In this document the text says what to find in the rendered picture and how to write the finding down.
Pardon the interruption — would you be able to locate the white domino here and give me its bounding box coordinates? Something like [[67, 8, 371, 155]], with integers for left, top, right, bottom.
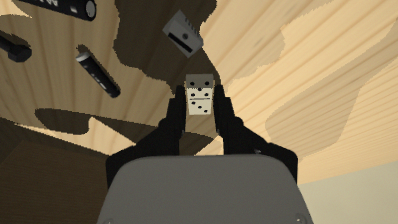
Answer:
[[186, 74, 214, 115]]

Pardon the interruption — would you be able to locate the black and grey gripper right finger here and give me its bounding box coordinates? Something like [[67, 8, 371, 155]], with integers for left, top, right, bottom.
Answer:
[[213, 85, 298, 184]]

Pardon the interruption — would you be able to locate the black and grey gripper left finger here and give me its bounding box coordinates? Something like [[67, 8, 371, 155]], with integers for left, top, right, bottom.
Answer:
[[105, 85, 187, 190]]

